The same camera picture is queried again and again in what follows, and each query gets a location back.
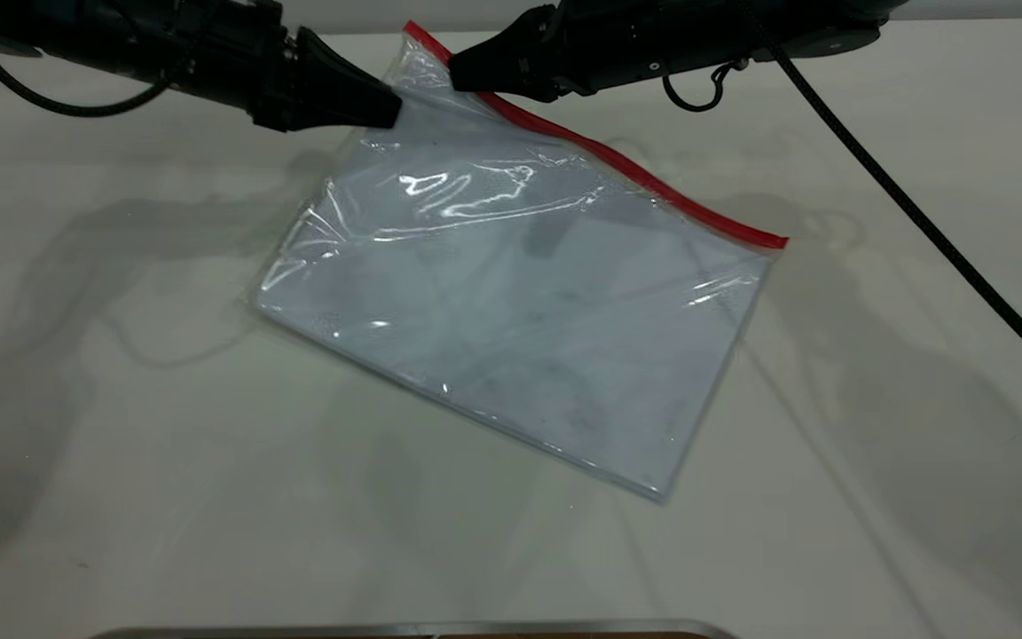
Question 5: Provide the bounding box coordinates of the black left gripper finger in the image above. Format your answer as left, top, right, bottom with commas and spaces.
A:
298, 27, 398, 100
298, 80, 404, 130

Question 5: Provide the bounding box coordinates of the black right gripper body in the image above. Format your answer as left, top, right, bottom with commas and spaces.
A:
554, 0, 748, 99

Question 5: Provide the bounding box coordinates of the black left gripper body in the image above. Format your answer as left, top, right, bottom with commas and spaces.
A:
169, 0, 302, 133

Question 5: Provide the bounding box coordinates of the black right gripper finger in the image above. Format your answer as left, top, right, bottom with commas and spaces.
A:
449, 57, 562, 104
451, 4, 560, 65

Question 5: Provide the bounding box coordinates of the clear plastic zipper bag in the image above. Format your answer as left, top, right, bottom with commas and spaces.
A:
249, 20, 790, 505

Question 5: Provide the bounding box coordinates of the small black cable loop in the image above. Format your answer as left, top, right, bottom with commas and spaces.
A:
660, 59, 750, 114

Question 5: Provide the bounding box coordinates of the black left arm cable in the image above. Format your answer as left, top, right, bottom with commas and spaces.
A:
0, 18, 188, 119

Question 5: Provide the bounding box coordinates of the long black braided cable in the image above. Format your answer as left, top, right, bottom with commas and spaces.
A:
773, 43, 1022, 397

